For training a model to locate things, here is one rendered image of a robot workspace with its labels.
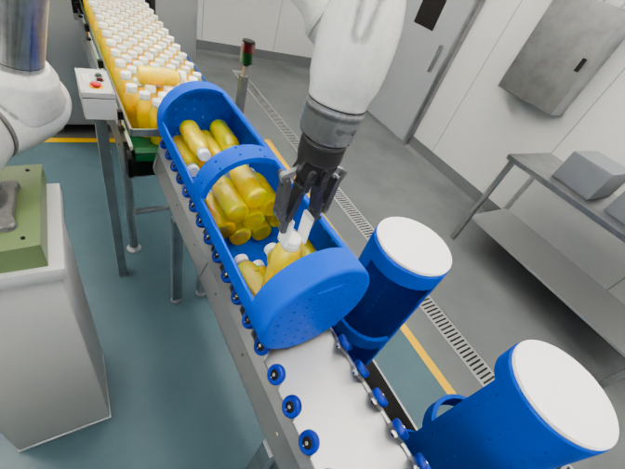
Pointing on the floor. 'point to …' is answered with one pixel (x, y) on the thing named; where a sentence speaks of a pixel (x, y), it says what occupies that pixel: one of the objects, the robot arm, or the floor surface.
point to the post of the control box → (111, 193)
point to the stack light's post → (242, 92)
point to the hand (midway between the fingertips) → (295, 229)
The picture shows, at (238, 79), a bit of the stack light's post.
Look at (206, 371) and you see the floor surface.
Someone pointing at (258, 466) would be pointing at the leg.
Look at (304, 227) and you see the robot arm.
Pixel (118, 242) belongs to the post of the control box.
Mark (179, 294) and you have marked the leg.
